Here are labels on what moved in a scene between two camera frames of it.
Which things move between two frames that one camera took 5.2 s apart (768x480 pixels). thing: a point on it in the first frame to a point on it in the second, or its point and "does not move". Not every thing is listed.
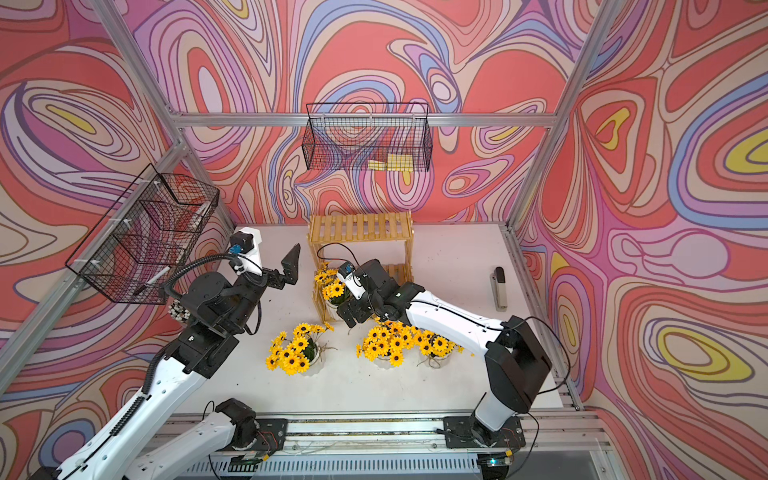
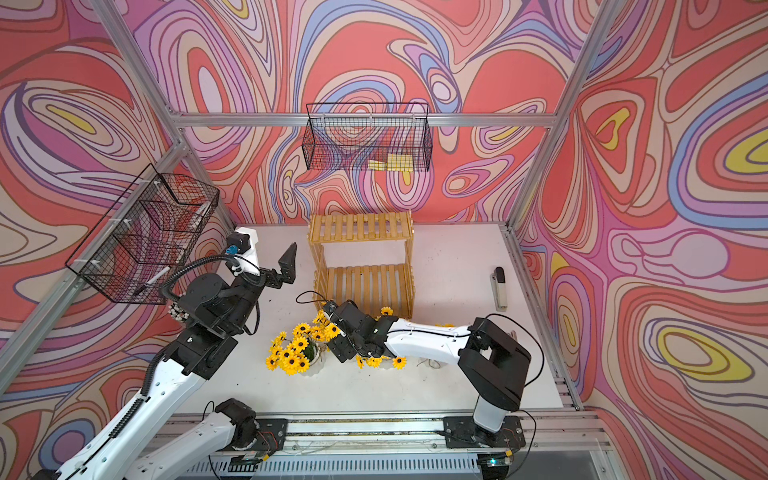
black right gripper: x=344 y=312 to x=341 y=350
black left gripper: x=288 y=269 does not move
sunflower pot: x=333 y=290 to x=323 y=330
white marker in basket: x=163 y=271 does not move
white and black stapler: x=498 y=281 does not move
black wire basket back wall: x=368 y=136 does not move
